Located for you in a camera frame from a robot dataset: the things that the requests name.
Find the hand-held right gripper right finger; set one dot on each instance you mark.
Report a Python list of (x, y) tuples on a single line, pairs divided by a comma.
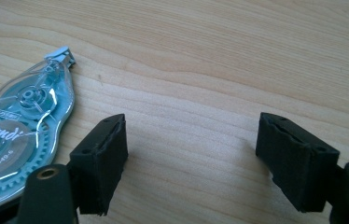
[(294, 165)]

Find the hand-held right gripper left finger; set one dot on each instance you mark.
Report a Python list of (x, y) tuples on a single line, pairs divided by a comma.
[(101, 165)]

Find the light blue correction tape dispenser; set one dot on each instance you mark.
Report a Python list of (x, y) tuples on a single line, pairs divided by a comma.
[(17, 130)]

